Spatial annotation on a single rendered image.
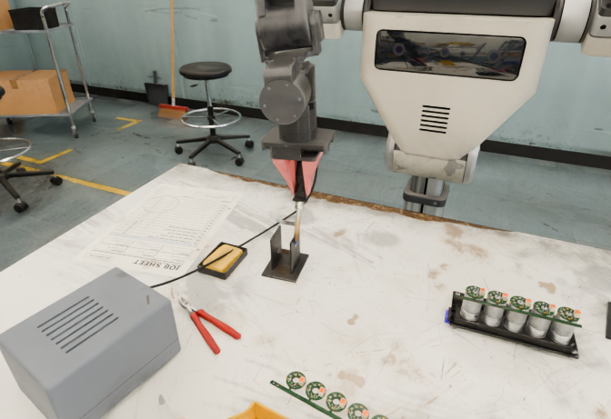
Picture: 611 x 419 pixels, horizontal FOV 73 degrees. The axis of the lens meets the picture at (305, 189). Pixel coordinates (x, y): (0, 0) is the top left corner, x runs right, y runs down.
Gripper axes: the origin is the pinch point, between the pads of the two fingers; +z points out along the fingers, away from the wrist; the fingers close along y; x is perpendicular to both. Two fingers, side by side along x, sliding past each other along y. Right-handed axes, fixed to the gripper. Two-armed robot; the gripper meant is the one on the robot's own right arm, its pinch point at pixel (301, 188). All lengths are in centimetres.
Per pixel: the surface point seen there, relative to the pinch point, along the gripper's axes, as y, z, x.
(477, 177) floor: 60, 93, 200
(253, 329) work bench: -2.8, 13.1, -18.3
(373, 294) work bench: 12.9, 13.9, -7.1
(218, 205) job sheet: -22.1, 12.6, 12.0
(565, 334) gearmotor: 37.7, 11.1, -12.4
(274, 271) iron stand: -3.7, 12.8, -6.0
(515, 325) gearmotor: 32.1, 11.4, -11.8
